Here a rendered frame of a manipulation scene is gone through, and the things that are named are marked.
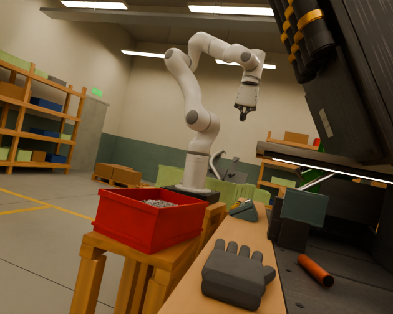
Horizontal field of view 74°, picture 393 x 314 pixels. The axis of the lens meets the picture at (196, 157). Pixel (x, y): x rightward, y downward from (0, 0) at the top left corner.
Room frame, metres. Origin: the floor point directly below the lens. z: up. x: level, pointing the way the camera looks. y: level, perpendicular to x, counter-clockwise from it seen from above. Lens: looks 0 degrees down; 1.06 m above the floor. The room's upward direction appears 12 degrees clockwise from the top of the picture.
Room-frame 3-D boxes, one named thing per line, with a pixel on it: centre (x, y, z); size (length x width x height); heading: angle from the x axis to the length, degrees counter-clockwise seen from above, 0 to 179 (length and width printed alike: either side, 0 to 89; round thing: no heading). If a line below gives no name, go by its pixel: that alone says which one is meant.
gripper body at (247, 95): (1.24, -0.18, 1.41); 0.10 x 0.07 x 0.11; 76
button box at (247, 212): (0.92, -0.20, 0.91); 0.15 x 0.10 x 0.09; 166
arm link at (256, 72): (1.23, -0.17, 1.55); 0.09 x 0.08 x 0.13; 149
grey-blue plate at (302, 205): (0.62, -0.27, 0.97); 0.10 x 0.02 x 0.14; 76
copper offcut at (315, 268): (0.47, -0.25, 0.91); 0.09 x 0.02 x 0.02; 3
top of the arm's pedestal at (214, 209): (1.37, -0.02, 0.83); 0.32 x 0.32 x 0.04; 70
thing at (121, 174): (6.62, 1.72, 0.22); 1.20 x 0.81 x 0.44; 68
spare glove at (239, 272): (0.40, -0.10, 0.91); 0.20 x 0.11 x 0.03; 167
